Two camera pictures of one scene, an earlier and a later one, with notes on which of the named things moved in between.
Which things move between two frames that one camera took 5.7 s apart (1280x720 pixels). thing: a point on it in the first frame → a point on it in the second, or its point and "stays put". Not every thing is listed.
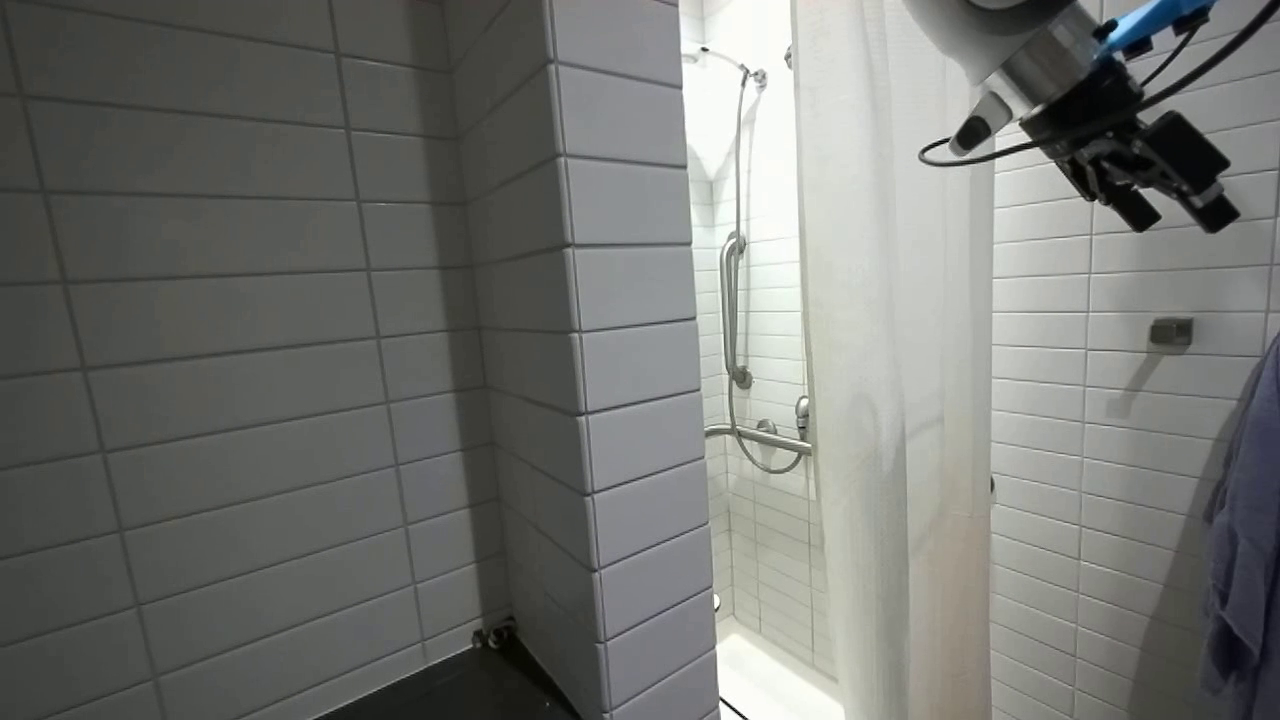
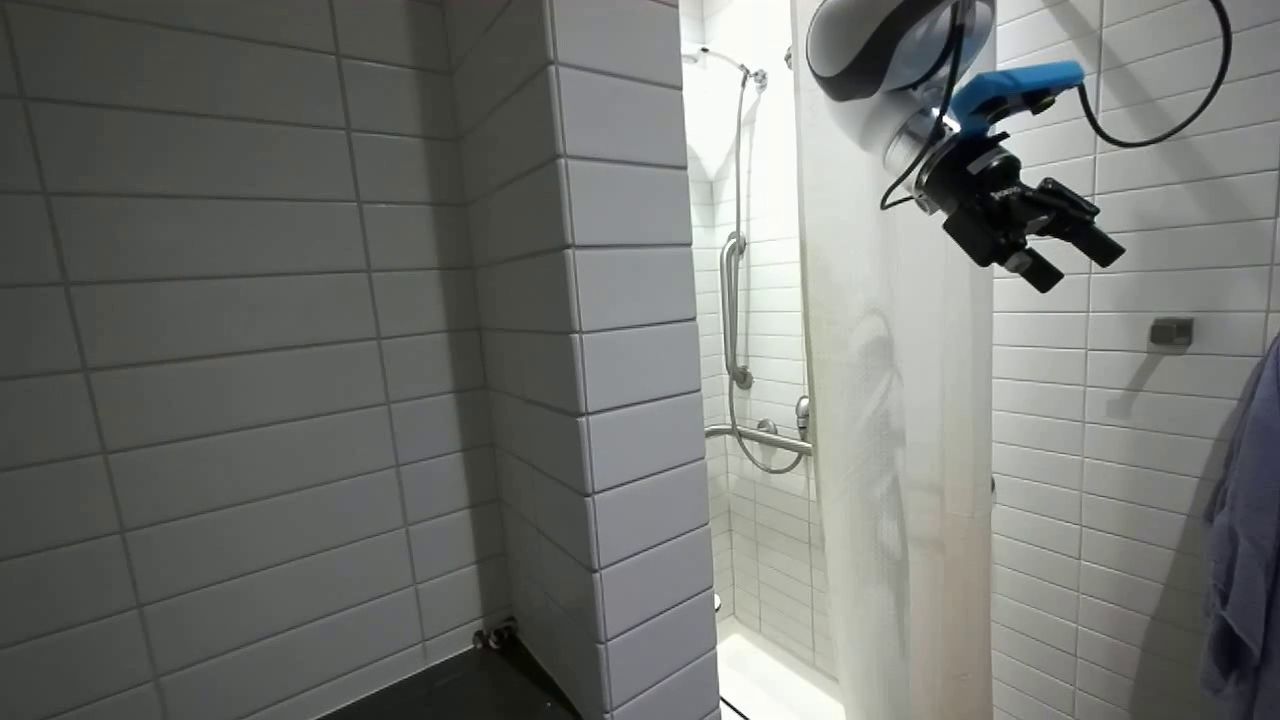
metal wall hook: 1174,333 stays put
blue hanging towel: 1242,516 stays put
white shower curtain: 900,362 stays put
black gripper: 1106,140 → 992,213
